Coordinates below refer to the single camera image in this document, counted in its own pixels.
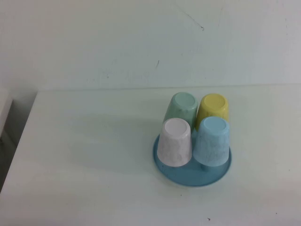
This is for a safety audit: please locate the pink plastic cup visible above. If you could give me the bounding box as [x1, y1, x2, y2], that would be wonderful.
[156, 117, 193, 168]

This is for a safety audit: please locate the green plastic cup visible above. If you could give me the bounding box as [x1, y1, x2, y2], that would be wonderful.
[163, 92, 198, 133]

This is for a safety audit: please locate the yellow plastic cup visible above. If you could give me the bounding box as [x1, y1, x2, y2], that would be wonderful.
[195, 93, 230, 133]

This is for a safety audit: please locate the light blue plastic cup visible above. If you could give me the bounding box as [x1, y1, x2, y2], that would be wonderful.
[192, 116, 231, 168]

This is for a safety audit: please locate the blue round cup stand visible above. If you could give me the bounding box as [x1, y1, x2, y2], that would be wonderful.
[152, 131, 233, 188]

